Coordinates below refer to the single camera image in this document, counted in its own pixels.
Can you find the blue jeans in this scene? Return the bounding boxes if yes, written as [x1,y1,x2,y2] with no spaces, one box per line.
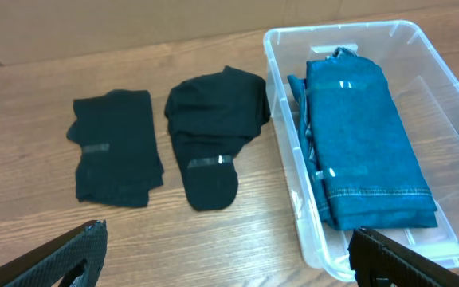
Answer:
[288,47,437,230]

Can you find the black sock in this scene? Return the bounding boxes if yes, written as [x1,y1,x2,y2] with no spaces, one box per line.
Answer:
[66,89,164,207]
[164,66,270,211]

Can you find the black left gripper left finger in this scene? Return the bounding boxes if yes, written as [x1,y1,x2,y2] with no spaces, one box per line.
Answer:
[0,220,108,287]

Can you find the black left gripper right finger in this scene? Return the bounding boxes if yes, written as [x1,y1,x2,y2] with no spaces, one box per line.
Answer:
[348,228,459,287]

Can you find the clear plastic storage bin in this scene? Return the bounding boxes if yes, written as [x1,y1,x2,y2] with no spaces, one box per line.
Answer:
[263,20,459,281]

